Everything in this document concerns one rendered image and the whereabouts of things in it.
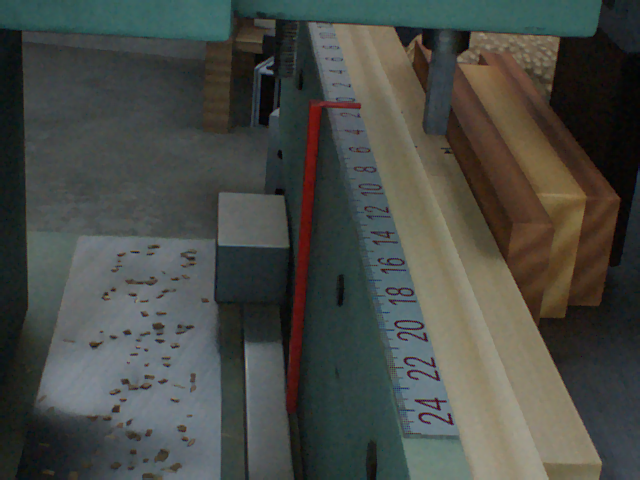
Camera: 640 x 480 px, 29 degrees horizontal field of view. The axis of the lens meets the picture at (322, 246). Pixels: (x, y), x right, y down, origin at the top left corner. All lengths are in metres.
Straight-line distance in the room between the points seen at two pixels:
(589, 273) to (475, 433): 0.19
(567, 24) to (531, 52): 0.29
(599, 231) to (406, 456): 0.21
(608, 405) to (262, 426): 0.18
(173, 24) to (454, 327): 0.14
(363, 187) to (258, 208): 0.25
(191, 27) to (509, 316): 0.14
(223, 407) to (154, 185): 2.39
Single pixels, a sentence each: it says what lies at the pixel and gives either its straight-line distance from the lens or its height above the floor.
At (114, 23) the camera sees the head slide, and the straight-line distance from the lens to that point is 0.42.
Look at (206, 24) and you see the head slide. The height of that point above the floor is 1.01.
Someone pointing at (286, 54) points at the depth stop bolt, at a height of 0.97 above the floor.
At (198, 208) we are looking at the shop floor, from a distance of 2.84.
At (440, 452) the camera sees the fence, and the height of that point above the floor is 0.96.
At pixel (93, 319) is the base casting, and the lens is 0.66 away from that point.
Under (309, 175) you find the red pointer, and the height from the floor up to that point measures 0.93.
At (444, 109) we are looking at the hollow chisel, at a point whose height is 0.96.
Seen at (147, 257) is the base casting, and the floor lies 0.80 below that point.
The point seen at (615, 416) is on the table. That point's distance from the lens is 0.42.
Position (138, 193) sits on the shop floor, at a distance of 2.92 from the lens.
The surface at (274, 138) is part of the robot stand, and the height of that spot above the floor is 0.75.
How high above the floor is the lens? 1.11
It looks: 24 degrees down
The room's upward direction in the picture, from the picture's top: 5 degrees clockwise
